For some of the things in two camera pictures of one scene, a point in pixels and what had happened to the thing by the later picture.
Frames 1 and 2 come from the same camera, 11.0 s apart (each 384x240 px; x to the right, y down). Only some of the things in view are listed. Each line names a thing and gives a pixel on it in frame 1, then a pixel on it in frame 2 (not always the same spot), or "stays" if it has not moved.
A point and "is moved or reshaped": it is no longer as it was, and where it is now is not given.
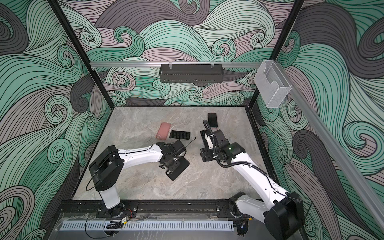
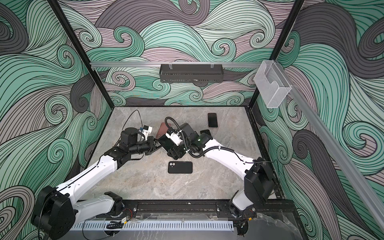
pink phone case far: [163, 130] stays
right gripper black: [205, 154] → [176, 153]
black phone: [184, 163] is moved or reshaped
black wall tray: [191, 73] stays
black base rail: [145, 207] stays
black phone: [212, 118] stays
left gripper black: [175, 166] → [152, 145]
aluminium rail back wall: [171, 64] stays
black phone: [213, 120] stays
